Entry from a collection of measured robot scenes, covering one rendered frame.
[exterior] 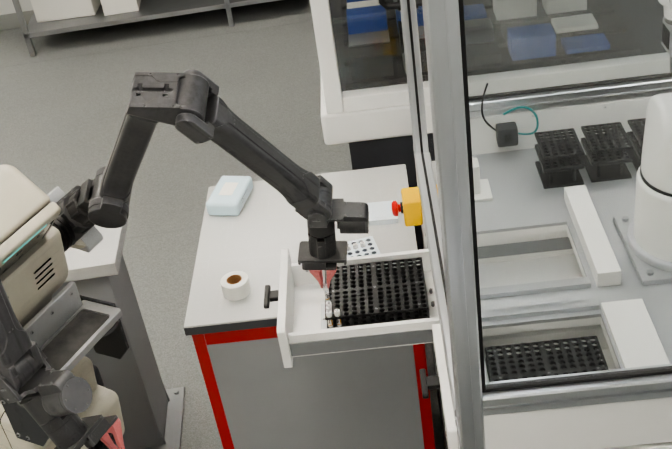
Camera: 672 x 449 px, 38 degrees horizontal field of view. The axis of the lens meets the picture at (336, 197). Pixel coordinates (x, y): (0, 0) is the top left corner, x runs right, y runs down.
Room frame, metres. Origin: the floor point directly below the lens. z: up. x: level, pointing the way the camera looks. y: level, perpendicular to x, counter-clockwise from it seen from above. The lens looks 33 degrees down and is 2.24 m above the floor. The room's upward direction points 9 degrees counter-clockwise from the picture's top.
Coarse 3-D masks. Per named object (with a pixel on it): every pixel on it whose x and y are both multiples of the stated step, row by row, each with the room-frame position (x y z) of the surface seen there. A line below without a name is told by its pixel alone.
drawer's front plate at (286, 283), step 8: (288, 256) 1.78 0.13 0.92; (280, 264) 1.76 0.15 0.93; (288, 264) 1.76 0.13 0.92; (280, 272) 1.72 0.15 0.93; (288, 272) 1.74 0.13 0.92; (280, 280) 1.70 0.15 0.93; (288, 280) 1.71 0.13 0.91; (280, 288) 1.67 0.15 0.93; (288, 288) 1.69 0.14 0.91; (280, 296) 1.64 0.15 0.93; (288, 296) 1.67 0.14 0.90; (280, 304) 1.61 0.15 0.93; (288, 304) 1.64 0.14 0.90; (280, 312) 1.59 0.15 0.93; (288, 312) 1.62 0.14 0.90; (280, 320) 1.56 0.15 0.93; (288, 320) 1.60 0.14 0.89; (280, 328) 1.54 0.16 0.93; (288, 328) 1.58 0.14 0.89; (280, 336) 1.53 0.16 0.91; (280, 344) 1.53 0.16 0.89; (288, 344) 1.54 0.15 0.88; (288, 352) 1.53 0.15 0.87; (288, 360) 1.53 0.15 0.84
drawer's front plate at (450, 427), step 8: (432, 328) 1.47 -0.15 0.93; (440, 328) 1.46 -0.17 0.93; (440, 336) 1.44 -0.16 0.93; (440, 344) 1.41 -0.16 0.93; (440, 352) 1.39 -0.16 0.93; (440, 360) 1.37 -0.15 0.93; (440, 368) 1.35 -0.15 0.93; (440, 376) 1.33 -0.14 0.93; (440, 384) 1.31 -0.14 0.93; (448, 384) 1.30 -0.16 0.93; (440, 392) 1.35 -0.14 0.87; (448, 392) 1.28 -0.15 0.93; (448, 400) 1.26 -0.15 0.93; (448, 408) 1.24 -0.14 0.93; (448, 416) 1.22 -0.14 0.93; (448, 424) 1.21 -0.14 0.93; (448, 432) 1.19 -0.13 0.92; (456, 432) 1.19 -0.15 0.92; (448, 440) 1.19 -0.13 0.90; (456, 440) 1.19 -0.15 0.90; (448, 448) 1.21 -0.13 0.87; (456, 448) 1.19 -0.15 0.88
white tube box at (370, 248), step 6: (354, 240) 1.98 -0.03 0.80; (360, 240) 1.98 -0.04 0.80; (366, 240) 1.98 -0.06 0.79; (372, 240) 1.97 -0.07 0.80; (360, 246) 1.96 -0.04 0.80; (366, 246) 1.95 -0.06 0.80; (372, 246) 1.94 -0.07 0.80; (348, 252) 1.94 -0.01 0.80; (354, 252) 1.93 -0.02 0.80; (360, 252) 1.93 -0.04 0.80; (366, 252) 1.92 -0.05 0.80; (372, 252) 1.92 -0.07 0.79; (378, 252) 1.92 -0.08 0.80
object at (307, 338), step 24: (384, 264) 1.77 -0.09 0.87; (312, 288) 1.77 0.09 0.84; (432, 288) 1.70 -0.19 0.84; (312, 312) 1.68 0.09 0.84; (432, 312) 1.62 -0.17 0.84; (288, 336) 1.55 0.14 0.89; (312, 336) 1.54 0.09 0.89; (336, 336) 1.54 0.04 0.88; (360, 336) 1.53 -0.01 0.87; (384, 336) 1.53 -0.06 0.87; (408, 336) 1.53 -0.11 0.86; (432, 336) 1.52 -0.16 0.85
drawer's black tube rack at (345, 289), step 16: (336, 272) 1.74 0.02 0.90; (352, 272) 1.72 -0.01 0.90; (368, 272) 1.72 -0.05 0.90; (384, 272) 1.70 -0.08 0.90; (400, 272) 1.69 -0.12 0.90; (416, 272) 1.69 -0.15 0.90; (336, 288) 1.68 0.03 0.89; (352, 288) 1.66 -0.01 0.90; (368, 288) 1.66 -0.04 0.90; (384, 288) 1.65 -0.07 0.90; (400, 288) 1.64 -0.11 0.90; (416, 288) 1.63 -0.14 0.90; (336, 304) 1.62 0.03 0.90; (352, 304) 1.61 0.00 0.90; (368, 304) 1.60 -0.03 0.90; (384, 304) 1.59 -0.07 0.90; (400, 304) 1.59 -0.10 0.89; (416, 304) 1.58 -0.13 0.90; (352, 320) 1.59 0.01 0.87; (368, 320) 1.58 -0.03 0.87; (384, 320) 1.58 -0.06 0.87; (400, 320) 1.57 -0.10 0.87
